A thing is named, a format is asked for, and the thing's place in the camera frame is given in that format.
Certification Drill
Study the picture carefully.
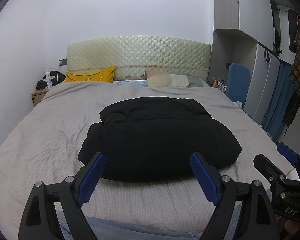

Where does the cream quilted headboard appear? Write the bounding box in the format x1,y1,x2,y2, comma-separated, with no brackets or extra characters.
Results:
66,35,212,82

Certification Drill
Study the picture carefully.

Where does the blue curtain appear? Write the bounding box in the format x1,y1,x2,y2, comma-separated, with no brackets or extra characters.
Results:
261,62,294,140

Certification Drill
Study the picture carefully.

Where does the black bag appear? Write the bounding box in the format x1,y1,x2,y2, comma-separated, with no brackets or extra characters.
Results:
36,71,67,90

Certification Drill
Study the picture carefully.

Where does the black puffer jacket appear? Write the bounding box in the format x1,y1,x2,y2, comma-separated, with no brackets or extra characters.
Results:
77,97,243,183

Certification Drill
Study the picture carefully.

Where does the yellow pillow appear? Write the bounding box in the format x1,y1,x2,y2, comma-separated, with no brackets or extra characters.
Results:
62,66,116,83

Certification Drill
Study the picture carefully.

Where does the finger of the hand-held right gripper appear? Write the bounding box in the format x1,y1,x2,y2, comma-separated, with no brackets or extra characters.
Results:
254,154,288,180
277,142,299,167

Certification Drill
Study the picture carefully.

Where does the grey wardrobe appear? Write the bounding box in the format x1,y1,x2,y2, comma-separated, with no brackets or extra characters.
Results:
207,0,300,140

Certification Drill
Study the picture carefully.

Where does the wooden nightstand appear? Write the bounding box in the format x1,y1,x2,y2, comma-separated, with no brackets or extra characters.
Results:
31,88,50,107

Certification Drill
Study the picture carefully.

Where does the beige pillow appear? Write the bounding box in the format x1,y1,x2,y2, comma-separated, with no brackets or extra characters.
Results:
147,74,190,88

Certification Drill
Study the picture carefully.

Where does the person's right hand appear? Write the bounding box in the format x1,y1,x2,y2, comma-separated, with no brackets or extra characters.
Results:
277,217,300,240

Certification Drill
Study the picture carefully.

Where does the light blue printed blanket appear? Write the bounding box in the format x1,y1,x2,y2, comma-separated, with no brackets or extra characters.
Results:
114,79,149,87

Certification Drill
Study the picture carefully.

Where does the blue padded board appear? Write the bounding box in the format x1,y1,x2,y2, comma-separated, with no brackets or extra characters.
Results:
226,63,250,108

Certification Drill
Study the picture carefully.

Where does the group of small cosmetic bottles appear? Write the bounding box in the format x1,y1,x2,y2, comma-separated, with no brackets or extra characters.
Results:
207,77,227,90

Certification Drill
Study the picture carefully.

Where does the bed with grey sheet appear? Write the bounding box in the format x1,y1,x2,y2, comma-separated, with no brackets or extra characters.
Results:
0,80,300,233

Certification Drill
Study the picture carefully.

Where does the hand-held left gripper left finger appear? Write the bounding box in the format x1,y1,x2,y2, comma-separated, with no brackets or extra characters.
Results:
18,152,106,240

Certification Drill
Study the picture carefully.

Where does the pink pillow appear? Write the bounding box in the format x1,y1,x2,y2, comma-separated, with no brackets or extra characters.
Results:
144,70,170,79

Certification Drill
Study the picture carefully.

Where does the grey pillow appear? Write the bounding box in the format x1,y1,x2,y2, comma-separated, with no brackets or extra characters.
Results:
187,76,209,88

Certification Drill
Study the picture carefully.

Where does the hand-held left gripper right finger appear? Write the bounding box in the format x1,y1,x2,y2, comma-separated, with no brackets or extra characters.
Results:
190,152,282,240

